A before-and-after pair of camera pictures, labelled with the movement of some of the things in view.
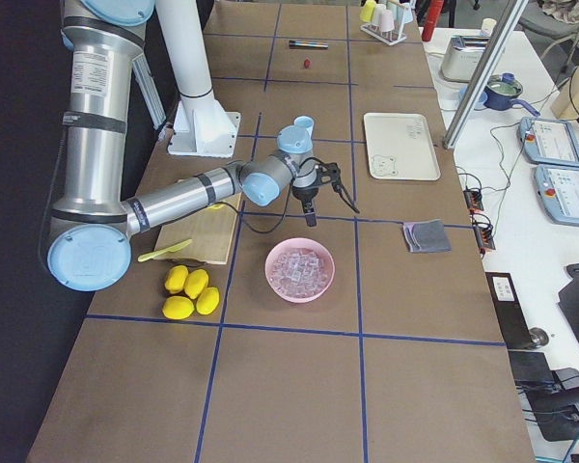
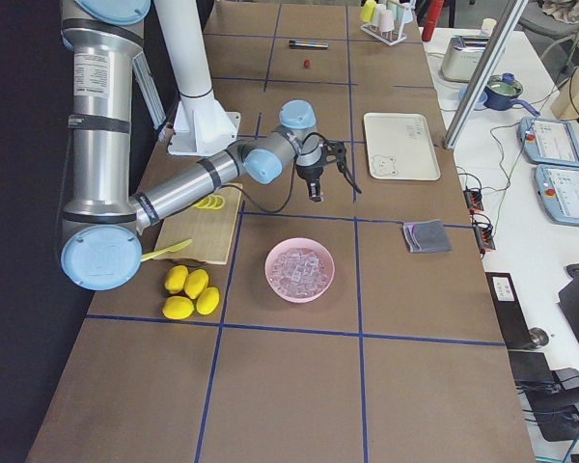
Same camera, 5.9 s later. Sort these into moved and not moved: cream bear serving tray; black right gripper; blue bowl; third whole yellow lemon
Moved: black right gripper
Not moved: blue bowl; cream bear serving tray; third whole yellow lemon
